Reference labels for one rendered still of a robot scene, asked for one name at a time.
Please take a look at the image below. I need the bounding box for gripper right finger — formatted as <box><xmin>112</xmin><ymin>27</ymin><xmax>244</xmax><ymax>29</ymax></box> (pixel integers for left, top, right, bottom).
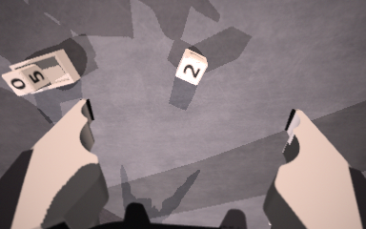
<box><xmin>263</xmin><ymin>109</ymin><xmax>366</xmax><ymax>229</ymax></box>

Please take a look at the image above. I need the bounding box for white rectangular tray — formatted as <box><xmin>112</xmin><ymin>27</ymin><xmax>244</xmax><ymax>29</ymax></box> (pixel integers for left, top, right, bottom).
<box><xmin>10</xmin><ymin>50</ymin><xmax>80</xmax><ymax>94</ymax></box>

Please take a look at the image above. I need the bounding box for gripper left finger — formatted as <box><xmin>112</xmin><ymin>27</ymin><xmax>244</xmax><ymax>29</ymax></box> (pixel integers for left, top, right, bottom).
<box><xmin>0</xmin><ymin>98</ymin><xmax>109</xmax><ymax>229</ymax></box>

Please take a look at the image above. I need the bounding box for white number cube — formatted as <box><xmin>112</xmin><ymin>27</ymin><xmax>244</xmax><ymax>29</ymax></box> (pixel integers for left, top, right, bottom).
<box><xmin>176</xmin><ymin>49</ymin><xmax>208</xmax><ymax>85</ymax></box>
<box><xmin>2</xmin><ymin>64</ymin><xmax>51</xmax><ymax>96</ymax></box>

